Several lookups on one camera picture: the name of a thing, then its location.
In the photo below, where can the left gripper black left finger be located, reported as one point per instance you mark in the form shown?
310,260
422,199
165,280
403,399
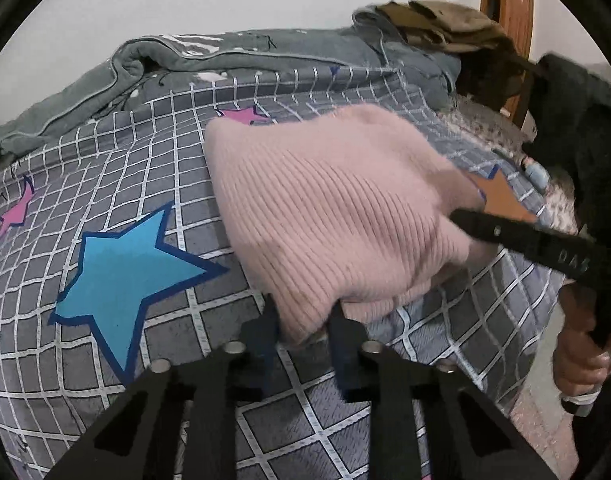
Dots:
180,419

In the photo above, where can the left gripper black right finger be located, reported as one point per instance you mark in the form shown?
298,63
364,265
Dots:
467,436

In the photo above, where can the pink knit sweater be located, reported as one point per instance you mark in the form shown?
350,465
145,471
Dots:
352,207

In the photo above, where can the brown folded clothes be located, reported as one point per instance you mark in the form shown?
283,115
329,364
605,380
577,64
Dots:
446,26

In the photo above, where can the person's right hand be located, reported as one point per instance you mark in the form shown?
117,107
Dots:
579,365

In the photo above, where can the floral bed sheet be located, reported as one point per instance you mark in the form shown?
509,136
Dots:
496,132

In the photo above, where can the black garment on chair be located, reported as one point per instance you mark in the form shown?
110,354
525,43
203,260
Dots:
571,108

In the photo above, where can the grey checked star quilt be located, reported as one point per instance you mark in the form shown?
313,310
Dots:
113,255

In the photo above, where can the dark wooden chair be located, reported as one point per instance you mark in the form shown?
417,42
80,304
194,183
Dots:
476,78

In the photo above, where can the brown wooden door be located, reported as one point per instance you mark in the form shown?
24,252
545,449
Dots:
515,25

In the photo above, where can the grey-green fleece blanket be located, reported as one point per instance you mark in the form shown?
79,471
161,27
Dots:
370,42

